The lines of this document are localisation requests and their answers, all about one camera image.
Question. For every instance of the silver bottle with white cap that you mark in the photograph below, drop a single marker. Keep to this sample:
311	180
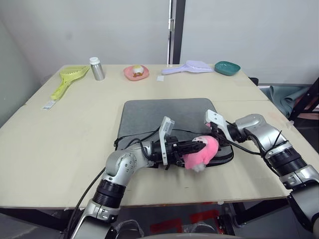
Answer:
97	71

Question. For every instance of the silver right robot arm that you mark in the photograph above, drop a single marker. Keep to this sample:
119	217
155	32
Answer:
271	139

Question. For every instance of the grey fabric laptop bag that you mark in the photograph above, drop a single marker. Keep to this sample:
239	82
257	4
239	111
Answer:
149	114

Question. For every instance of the black metal rack frame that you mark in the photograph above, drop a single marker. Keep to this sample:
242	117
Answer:
302	100

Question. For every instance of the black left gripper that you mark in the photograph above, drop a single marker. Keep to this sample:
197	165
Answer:
172	149

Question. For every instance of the pink plush mouse toy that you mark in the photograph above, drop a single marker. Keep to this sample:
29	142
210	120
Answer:
208	152

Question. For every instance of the small white paper label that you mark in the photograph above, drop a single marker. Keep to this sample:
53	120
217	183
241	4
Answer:
160	78

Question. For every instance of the black door frame post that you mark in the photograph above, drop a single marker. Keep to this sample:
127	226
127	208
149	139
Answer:
175	32

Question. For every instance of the small yellow white toy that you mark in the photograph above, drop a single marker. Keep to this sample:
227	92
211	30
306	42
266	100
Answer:
137	70

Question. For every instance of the pink plastic bowl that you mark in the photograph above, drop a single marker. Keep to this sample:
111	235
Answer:
129	73

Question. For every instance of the white printed barcode label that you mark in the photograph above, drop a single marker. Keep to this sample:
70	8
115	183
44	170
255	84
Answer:
48	105

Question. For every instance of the dark rounded loop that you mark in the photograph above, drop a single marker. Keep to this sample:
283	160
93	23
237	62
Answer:
124	222

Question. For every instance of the yellow-green plastic scoop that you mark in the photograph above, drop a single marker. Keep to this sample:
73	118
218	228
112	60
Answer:
72	73

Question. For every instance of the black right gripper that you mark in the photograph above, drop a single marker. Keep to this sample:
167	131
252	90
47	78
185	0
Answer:
215	129

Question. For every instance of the teal plastic bowl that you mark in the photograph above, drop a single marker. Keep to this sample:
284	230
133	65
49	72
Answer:
226	67

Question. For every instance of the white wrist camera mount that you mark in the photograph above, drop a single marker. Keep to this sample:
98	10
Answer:
216	117
166	127

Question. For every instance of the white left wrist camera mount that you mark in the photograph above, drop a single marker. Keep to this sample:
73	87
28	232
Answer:
166	127

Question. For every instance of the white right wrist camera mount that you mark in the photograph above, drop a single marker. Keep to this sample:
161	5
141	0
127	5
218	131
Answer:
216	117

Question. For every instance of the teal cloth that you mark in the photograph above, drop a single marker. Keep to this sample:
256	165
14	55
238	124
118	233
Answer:
281	97

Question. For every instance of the lilac plastic scoop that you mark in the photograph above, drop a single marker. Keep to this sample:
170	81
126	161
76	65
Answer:
192	66

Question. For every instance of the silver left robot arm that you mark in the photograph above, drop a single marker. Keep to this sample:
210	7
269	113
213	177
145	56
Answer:
119	164

